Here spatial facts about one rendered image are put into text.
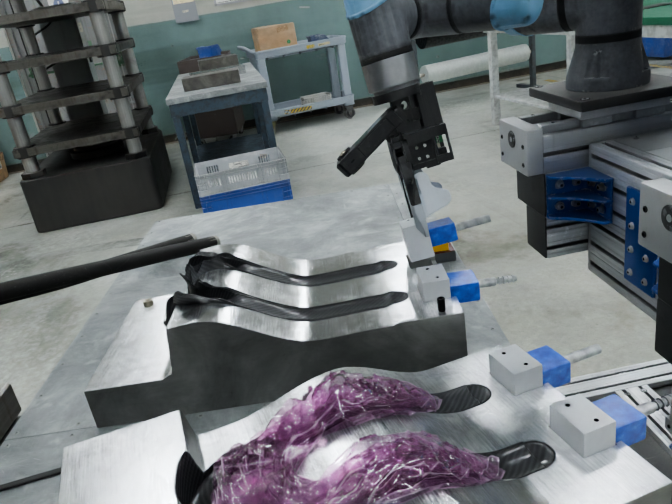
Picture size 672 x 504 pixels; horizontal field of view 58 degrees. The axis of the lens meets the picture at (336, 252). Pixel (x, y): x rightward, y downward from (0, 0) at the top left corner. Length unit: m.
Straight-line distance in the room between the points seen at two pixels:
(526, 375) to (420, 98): 0.41
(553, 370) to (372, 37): 0.48
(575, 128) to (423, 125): 0.45
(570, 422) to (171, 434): 0.38
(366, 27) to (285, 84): 6.47
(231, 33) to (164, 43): 0.73
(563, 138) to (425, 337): 0.58
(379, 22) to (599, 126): 0.56
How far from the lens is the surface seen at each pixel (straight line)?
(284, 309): 0.86
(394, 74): 0.86
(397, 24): 0.87
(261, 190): 4.06
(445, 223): 0.92
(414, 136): 0.87
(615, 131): 1.30
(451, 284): 0.83
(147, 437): 0.66
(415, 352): 0.81
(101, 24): 4.70
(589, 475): 0.62
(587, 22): 1.29
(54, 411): 0.98
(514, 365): 0.70
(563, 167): 1.26
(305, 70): 7.34
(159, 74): 7.29
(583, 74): 1.28
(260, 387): 0.83
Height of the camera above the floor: 1.28
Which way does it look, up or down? 23 degrees down
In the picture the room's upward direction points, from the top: 9 degrees counter-clockwise
